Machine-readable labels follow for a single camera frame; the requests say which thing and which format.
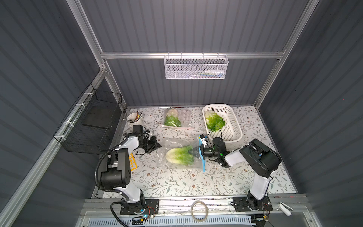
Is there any clear zip-top bag blue seal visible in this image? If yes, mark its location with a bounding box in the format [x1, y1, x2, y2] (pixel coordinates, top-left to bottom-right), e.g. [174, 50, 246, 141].
[157, 138, 206, 172]

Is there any chinese cabbage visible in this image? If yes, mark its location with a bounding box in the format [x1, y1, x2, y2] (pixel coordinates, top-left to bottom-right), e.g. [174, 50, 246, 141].
[205, 111, 226, 132]
[164, 108, 181, 127]
[165, 146, 194, 166]

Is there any clear zip-top bag white seal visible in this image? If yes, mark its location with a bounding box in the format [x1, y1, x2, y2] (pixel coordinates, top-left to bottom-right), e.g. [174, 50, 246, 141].
[161, 107, 197, 130]

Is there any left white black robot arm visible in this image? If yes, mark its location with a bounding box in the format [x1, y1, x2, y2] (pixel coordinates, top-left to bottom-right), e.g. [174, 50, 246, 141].
[94, 125, 161, 204]

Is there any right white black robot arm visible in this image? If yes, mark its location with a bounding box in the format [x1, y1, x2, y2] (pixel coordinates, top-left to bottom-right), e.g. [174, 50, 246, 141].
[199, 135, 282, 211]

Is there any white plastic perforated basket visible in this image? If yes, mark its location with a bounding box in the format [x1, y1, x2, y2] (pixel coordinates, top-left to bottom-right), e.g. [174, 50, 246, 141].
[202, 104, 243, 143]

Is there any yellow calculator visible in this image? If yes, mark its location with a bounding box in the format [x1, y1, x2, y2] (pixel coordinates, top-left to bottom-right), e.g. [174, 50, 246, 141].
[129, 153, 138, 171]

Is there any white pen holder cup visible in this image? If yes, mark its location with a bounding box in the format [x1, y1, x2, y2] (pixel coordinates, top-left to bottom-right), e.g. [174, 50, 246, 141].
[125, 112, 143, 126]

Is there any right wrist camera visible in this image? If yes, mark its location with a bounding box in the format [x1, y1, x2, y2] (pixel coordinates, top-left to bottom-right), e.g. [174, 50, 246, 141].
[198, 134, 209, 148]

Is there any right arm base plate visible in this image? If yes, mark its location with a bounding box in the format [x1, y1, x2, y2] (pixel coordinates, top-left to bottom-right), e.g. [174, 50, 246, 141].
[230, 196, 273, 212]

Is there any beige tape ring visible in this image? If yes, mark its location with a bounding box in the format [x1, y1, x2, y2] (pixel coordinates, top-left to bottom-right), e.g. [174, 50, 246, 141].
[190, 200, 209, 222]

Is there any black wire side basket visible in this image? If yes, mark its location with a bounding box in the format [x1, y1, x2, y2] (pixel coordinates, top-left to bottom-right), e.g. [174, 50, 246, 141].
[54, 86, 123, 154]

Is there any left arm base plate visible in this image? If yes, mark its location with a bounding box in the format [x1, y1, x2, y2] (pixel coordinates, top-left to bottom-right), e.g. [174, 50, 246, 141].
[120, 199, 160, 215]

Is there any white wire wall basket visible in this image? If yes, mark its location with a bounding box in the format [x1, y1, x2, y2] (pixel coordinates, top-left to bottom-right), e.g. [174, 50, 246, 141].
[164, 54, 229, 80]

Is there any white clip on rail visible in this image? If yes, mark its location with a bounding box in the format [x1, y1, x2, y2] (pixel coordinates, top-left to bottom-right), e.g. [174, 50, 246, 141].
[278, 202, 294, 217]

